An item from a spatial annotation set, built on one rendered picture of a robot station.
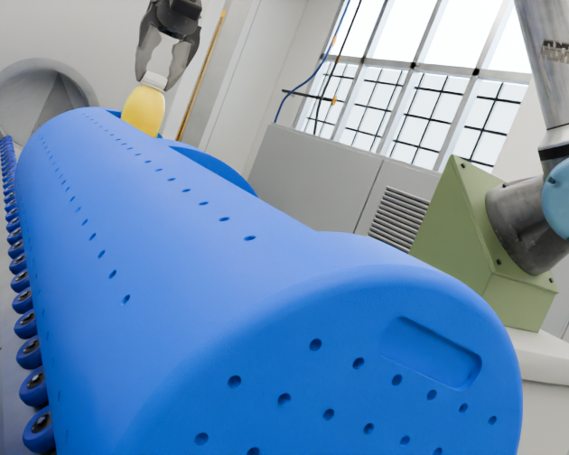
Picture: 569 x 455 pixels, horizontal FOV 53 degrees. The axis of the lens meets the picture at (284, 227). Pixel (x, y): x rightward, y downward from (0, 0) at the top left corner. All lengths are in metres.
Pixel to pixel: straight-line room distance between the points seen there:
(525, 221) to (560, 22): 0.29
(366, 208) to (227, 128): 3.45
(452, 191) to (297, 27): 5.44
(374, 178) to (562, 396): 1.89
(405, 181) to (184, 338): 2.32
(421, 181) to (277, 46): 3.86
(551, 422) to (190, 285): 0.73
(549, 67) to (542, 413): 0.48
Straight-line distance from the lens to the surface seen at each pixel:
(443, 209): 0.90
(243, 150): 6.08
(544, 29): 0.75
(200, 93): 1.73
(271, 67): 6.12
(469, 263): 0.85
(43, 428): 0.57
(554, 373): 0.87
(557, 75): 0.75
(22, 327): 0.76
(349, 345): 0.30
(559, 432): 1.00
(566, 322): 2.06
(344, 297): 0.28
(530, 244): 0.89
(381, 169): 2.69
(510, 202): 0.90
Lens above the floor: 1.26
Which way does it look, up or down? 6 degrees down
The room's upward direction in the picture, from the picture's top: 21 degrees clockwise
